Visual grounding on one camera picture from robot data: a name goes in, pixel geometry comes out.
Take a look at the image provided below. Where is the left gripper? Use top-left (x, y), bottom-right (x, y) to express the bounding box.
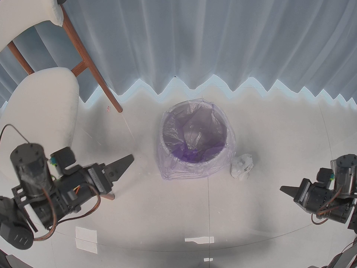
top-left (63, 154), bottom-right (134, 207)

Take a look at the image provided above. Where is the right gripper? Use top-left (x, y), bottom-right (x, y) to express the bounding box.
top-left (280, 178), bottom-right (324, 214)

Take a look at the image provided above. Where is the purple plastic bag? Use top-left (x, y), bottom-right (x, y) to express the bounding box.
top-left (157, 98), bottom-right (235, 181)

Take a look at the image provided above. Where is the white trash bin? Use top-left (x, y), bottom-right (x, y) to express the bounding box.
top-left (162, 101), bottom-right (230, 164)

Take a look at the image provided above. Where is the white cushioned wooden chair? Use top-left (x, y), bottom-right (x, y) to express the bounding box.
top-left (0, 0), bottom-right (123, 202)

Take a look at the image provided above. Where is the pale blue curtain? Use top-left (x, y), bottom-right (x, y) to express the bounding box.
top-left (0, 0), bottom-right (357, 111)

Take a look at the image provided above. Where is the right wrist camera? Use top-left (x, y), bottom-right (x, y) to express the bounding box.
top-left (317, 167), bottom-right (335, 183)

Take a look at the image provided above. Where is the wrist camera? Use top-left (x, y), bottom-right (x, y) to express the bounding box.
top-left (50, 147), bottom-right (77, 175)
top-left (317, 167), bottom-right (335, 183)

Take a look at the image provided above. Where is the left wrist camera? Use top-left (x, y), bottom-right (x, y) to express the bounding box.
top-left (50, 147), bottom-right (77, 175)

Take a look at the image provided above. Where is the black cable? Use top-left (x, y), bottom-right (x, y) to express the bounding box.
top-left (0, 125), bottom-right (28, 144)

